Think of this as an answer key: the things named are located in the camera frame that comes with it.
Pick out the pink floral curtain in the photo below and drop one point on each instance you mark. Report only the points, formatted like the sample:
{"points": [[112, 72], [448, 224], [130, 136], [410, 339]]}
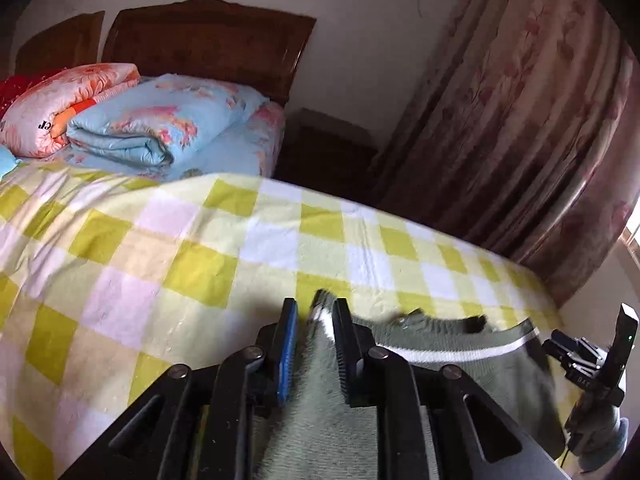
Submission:
{"points": [[525, 135]]}

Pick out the yellow checked bed sheet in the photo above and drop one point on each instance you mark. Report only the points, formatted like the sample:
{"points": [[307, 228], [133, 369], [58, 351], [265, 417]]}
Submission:
{"points": [[175, 270]]}

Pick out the green knitted sweater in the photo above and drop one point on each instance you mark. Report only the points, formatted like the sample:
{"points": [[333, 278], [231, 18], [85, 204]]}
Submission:
{"points": [[450, 360]]}

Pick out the small wooden headboard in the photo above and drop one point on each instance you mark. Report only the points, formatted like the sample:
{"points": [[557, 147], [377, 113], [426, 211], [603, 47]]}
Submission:
{"points": [[60, 42]]}

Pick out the person's right forearm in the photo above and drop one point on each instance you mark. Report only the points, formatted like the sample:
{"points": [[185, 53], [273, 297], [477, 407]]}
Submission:
{"points": [[602, 435]]}

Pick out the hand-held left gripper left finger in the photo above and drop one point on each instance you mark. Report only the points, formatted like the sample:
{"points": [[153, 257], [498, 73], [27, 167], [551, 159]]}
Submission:
{"points": [[287, 350]]}

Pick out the window with bars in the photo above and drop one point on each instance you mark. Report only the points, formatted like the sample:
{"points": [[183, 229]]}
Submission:
{"points": [[632, 235]]}

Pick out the red patterned quilt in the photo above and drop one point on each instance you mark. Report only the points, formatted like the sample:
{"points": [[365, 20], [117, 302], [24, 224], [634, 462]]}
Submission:
{"points": [[12, 92]]}

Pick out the orange floral folded quilt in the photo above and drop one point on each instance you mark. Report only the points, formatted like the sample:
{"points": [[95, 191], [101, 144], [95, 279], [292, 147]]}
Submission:
{"points": [[60, 100]]}

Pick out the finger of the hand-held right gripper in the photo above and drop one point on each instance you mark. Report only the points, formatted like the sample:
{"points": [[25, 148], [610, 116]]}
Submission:
{"points": [[567, 341], [562, 357]]}

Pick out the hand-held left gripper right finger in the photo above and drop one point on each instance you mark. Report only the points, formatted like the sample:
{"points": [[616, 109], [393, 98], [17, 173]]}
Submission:
{"points": [[342, 350]]}

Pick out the blue floral folded quilt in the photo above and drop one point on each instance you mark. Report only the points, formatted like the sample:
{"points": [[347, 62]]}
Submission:
{"points": [[155, 120]]}

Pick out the light blue pillow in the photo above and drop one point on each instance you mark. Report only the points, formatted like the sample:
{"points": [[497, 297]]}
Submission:
{"points": [[6, 162]]}

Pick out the dark wooden nightstand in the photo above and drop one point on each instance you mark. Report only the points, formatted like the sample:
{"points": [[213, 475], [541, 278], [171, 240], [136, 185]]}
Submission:
{"points": [[325, 145]]}

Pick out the large wooden headboard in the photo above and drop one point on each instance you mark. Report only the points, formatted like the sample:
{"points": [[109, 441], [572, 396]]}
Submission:
{"points": [[210, 40]]}

